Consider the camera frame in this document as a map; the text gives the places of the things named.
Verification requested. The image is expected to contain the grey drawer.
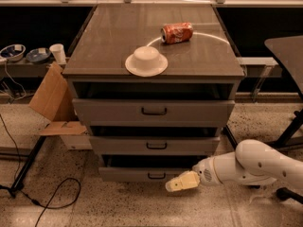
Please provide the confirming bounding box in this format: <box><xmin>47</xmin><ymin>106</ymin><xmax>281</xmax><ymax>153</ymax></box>
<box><xmin>98</xmin><ymin>167</ymin><xmax>187</xmax><ymax>183</ymax></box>
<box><xmin>90</xmin><ymin>136</ymin><xmax>220</xmax><ymax>156</ymax></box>
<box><xmin>73</xmin><ymin>98</ymin><xmax>235</xmax><ymax>127</ymax></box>

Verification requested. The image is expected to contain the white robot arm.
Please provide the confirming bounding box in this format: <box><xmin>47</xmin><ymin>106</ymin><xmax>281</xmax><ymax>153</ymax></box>
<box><xmin>166</xmin><ymin>139</ymin><xmax>303</xmax><ymax>192</ymax></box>

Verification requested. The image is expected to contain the grey bottom drawer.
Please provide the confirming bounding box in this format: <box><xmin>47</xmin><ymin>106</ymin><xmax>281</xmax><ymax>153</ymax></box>
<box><xmin>98</xmin><ymin>167</ymin><xmax>187</xmax><ymax>183</ymax></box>

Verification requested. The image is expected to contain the grey drawer cabinet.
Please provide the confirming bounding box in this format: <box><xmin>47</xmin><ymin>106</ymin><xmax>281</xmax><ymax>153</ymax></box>
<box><xmin>63</xmin><ymin>4</ymin><xmax>244</xmax><ymax>169</ymax></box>

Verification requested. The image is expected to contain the grey top drawer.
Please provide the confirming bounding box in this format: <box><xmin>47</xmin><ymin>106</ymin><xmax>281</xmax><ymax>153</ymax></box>
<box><xmin>73</xmin><ymin>98</ymin><xmax>235</xmax><ymax>127</ymax></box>

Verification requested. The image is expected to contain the white upturned bowl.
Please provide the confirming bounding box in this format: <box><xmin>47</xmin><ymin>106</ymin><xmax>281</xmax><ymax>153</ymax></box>
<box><xmin>125</xmin><ymin>46</ymin><xmax>168</xmax><ymax>77</ymax></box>

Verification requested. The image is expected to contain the red soda can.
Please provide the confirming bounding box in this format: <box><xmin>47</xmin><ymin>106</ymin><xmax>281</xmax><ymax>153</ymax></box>
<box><xmin>161</xmin><ymin>22</ymin><xmax>193</xmax><ymax>44</ymax></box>

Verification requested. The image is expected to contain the brown cardboard box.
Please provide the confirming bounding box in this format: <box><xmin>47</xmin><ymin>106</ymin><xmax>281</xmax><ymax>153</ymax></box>
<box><xmin>29</xmin><ymin>62</ymin><xmax>86</xmax><ymax>136</ymax></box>

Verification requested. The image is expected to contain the white paper cup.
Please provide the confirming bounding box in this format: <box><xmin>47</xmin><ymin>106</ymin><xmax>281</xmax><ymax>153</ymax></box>
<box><xmin>49</xmin><ymin>44</ymin><xmax>66</xmax><ymax>64</ymax></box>

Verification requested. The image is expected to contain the blue bowl right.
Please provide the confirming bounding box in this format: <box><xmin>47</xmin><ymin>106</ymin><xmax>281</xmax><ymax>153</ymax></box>
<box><xmin>26</xmin><ymin>47</ymin><xmax>50</xmax><ymax>64</ymax></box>

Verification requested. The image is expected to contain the blue bowl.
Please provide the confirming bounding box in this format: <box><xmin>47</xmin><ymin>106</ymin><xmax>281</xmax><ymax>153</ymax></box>
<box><xmin>26</xmin><ymin>47</ymin><xmax>50</xmax><ymax>64</ymax></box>
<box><xmin>0</xmin><ymin>44</ymin><xmax>26</xmax><ymax>62</ymax></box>

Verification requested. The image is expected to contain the blue bowl left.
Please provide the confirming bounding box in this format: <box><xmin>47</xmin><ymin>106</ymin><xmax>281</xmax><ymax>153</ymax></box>
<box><xmin>0</xmin><ymin>44</ymin><xmax>26</xmax><ymax>62</ymax></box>

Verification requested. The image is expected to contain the black right frame leg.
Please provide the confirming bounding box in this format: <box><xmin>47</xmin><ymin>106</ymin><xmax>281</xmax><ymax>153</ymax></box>
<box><xmin>223</xmin><ymin>126</ymin><xmax>260</xmax><ymax>189</ymax></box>

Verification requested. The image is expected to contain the black frame leg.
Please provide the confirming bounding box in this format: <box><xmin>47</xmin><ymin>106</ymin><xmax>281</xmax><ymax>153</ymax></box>
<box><xmin>223</xmin><ymin>126</ymin><xmax>260</xmax><ymax>189</ymax></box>
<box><xmin>9</xmin><ymin>136</ymin><xmax>46</xmax><ymax>198</ymax></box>

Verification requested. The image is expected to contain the black left frame leg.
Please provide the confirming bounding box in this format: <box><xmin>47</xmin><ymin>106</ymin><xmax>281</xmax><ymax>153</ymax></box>
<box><xmin>9</xmin><ymin>136</ymin><xmax>46</xmax><ymax>198</ymax></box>

